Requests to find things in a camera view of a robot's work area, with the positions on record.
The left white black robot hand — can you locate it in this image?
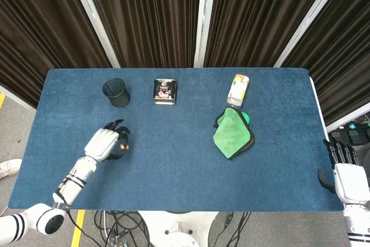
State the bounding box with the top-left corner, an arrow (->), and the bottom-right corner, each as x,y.
83,119 -> 131,163

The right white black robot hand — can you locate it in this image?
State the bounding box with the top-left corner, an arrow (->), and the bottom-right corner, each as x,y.
317,138 -> 370,204

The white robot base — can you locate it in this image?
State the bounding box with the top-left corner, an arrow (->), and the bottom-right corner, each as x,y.
136,211 -> 219,247

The black mesh pen holder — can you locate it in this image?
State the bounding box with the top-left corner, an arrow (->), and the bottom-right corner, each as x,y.
102,77 -> 131,109

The dark square tin box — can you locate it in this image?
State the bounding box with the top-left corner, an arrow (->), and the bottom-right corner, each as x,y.
153,78 -> 178,105

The blue table mat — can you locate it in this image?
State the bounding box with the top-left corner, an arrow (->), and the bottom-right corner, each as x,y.
8,68 -> 345,212

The white shoe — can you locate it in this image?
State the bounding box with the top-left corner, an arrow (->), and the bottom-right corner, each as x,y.
0,158 -> 23,180

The dark brown curtain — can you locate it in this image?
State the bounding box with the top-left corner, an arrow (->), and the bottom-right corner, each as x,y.
203,0 -> 336,68
0,0 -> 114,109
81,0 -> 204,69
281,0 -> 370,127

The green microfiber cloth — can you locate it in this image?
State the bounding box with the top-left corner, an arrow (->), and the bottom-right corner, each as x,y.
212,107 -> 256,161

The white printed bottle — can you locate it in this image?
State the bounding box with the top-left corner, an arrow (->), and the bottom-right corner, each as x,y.
226,73 -> 250,108

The black cable bundle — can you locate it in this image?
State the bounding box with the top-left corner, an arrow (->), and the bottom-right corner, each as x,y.
66,210 -> 151,247

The white frame post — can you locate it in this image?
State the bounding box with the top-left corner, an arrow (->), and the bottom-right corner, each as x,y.
65,0 -> 121,69
273,0 -> 353,68
193,0 -> 219,68

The black cable with green light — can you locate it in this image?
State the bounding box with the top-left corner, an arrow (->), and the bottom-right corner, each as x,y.
213,211 -> 253,247

